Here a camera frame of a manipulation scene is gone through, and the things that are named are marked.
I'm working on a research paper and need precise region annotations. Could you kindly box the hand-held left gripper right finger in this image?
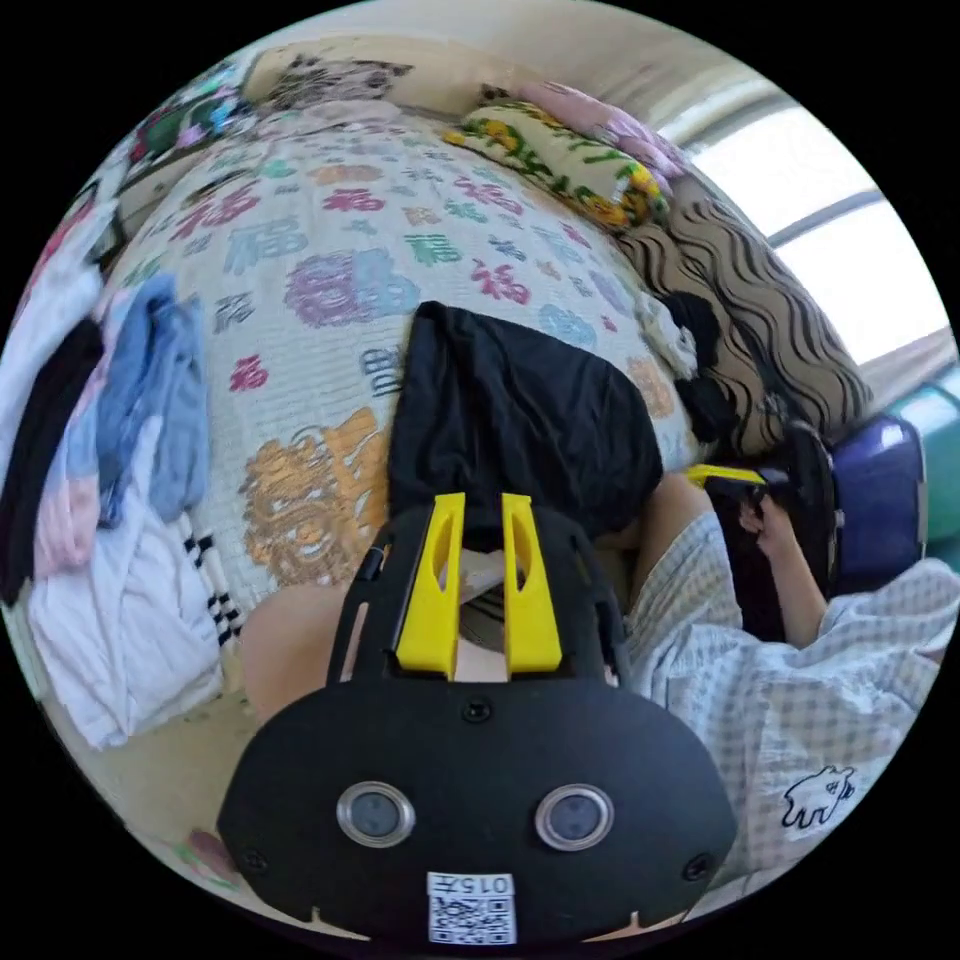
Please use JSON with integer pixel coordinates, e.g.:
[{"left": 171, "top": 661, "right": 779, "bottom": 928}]
[{"left": 500, "top": 492, "right": 563, "bottom": 672}]

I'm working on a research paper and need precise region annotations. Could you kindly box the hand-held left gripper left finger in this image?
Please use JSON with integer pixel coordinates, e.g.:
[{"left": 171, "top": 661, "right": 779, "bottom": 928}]
[{"left": 395, "top": 492, "right": 467, "bottom": 673}]

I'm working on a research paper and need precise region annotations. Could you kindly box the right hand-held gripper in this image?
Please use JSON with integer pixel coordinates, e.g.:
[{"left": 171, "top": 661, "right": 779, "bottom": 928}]
[{"left": 685, "top": 421, "right": 847, "bottom": 595}]

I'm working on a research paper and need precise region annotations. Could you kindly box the black t-shirt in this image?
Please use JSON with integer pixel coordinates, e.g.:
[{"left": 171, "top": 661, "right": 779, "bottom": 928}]
[{"left": 385, "top": 299, "right": 666, "bottom": 543}]

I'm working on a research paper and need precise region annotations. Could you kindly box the person's right forearm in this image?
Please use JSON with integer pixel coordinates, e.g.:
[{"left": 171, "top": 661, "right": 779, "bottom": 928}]
[{"left": 763, "top": 557, "right": 835, "bottom": 651}]

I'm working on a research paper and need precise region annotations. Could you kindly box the person's right hand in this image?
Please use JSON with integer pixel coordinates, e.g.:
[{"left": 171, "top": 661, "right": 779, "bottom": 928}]
[{"left": 737, "top": 499, "right": 810, "bottom": 580}]

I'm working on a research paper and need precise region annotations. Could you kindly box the black and white plush toy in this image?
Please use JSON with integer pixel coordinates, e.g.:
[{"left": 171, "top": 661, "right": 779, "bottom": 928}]
[{"left": 643, "top": 290, "right": 745, "bottom": 445}]

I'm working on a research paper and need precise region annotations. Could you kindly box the glossy dark blue container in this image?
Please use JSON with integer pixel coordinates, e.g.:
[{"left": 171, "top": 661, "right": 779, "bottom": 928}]
[{"left": 830, "top": 418, "right": 930, "bottom": 583}]

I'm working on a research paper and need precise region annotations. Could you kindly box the brown wavy striped pillow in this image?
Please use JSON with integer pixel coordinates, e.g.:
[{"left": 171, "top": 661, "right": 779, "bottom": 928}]
[{"left": 614, "top": 196, "right": 876, "bottom": 460}]

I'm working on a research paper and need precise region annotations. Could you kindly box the window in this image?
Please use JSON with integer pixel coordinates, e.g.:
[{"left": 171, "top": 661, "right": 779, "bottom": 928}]
[{"left": 659, "top": 104, "right": 955, "bottom": 369}]

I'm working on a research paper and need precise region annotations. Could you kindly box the person's body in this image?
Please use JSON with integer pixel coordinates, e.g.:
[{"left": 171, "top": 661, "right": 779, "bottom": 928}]
[{"left": 239, "top": 472, "right": 960, "bottom": 901}]

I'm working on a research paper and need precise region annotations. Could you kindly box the bed with printed sheet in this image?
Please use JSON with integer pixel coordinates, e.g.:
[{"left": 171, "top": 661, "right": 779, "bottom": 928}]
[{"left": 44, "top": 97, "right": 715, "bottom": 894}]

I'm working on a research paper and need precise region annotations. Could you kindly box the pile of clothes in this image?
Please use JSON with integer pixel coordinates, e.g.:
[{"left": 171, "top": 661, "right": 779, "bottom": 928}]
[{"left": 0, "top": 271, "right": 243, "bottom": 753}]

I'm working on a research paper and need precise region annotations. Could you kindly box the yellow green floral pillow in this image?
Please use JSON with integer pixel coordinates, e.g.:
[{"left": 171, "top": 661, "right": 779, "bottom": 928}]
[{"left": 442, "top": 103, "right": 670, "bottom": 229}]

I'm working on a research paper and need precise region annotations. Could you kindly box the pink pillow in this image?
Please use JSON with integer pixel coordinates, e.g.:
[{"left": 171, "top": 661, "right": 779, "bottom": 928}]
[{"left": 517, "top": 78, "right": 693, "bottom": 181}]

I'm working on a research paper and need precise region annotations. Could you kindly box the cat print pillow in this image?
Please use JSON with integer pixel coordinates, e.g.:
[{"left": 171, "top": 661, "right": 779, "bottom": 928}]
[{"left": 243, "top": 41, "right": 415, "bottom": 115}]

